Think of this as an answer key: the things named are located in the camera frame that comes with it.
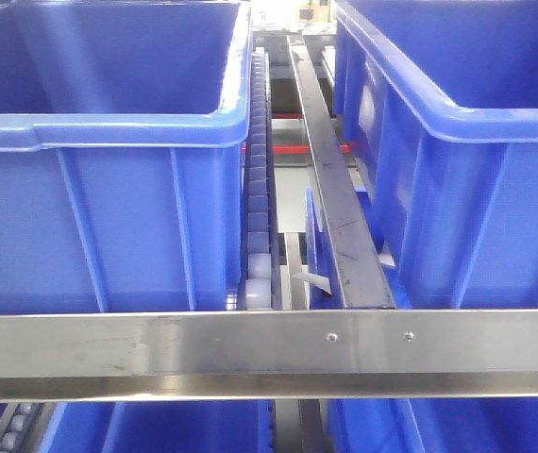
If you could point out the blue bin below right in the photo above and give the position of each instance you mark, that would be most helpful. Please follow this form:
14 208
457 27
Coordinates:
434 425

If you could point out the dark metal divider rail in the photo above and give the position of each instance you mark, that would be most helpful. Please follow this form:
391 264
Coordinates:
361 283

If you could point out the steel shelf front rail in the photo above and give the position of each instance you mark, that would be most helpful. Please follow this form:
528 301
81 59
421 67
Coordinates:
269 355

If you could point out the blue bin below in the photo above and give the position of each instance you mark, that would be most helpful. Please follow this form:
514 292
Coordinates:
172 426
434 425

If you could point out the white roller conveyor track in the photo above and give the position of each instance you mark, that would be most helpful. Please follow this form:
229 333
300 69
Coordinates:
260 241

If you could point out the large blue bin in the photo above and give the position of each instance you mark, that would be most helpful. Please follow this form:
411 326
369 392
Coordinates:
121 132
439 103

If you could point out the large blue bin right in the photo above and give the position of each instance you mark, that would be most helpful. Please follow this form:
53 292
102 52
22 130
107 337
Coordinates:
439 103

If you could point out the blue bin below left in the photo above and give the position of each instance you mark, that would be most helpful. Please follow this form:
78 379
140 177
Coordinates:
172 426

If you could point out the large blue bin left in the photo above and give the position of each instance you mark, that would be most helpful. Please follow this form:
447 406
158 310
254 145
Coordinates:
121 132

